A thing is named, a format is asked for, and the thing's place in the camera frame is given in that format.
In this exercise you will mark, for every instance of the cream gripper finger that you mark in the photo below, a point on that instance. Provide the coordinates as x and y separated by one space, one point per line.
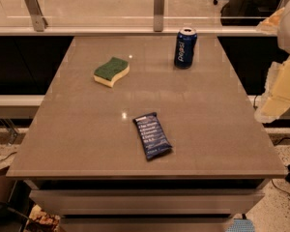
276 99
270 24

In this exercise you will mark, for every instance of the blue pepsi can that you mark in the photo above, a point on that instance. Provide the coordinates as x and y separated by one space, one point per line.
184 50

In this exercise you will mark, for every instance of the black office chair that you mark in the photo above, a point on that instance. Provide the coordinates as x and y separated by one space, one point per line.
248 4

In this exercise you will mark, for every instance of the blue snack bar wrapper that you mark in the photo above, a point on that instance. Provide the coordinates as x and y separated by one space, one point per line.
153 138

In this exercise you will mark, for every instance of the green and yellow sponge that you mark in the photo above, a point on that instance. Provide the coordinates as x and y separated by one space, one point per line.
109 73

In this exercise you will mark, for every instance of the upper grey drawer front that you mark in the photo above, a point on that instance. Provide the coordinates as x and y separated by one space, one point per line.
147 202

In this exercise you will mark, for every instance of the grey drawer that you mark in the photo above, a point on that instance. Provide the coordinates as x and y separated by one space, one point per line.
147 224
147 202

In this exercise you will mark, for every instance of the lower grey drawer front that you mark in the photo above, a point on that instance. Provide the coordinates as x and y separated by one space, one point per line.
147 224

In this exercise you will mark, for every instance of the glass barrier panel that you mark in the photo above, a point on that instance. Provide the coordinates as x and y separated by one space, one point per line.
69 16

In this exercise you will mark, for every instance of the snack box under table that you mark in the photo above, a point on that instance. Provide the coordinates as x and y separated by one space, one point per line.
41 221

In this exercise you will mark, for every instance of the middle metal glass bracket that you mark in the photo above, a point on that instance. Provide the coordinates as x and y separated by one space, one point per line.
158 15

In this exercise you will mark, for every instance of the left metal glass bracket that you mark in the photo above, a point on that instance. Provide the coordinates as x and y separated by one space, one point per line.
38 21

